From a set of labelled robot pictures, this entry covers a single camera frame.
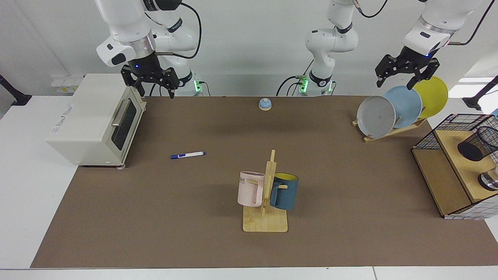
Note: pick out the blue and white marker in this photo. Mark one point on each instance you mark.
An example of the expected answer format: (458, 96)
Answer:
(186, 154)

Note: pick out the black mesh pen holder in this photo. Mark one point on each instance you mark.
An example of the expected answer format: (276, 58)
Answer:
(472, 149)

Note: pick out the light blue plate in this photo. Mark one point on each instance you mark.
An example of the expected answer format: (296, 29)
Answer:
(406, 103)

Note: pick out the yellow plate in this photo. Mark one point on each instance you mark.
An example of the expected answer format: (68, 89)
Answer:
(433, 95)

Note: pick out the grey plate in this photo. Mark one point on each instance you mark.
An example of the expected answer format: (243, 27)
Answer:
(375, 116)

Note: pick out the wooden plate rack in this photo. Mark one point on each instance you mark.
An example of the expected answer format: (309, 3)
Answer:
(389, 133)

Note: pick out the pale toaster oven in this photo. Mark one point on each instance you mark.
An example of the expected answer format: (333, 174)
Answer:
(85, 120)

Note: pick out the black mounting stand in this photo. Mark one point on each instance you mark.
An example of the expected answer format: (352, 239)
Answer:
(476, 100)
(17, 99)

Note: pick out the small round metal container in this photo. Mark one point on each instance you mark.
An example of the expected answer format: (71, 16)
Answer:
(489, 181)

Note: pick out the pink cup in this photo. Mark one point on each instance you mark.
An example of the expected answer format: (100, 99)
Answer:
(249, 190)

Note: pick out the brown table cloth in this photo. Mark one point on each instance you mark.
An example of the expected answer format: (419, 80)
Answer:
(194, 217)

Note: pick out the dark blue cup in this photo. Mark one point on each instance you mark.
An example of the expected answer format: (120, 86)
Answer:
(288, 194)

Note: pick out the wooden cup stand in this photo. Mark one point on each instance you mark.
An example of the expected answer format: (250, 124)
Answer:
(264, 221)

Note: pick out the white wall socket strip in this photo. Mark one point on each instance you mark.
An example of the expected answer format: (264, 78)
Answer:
(64, 83)

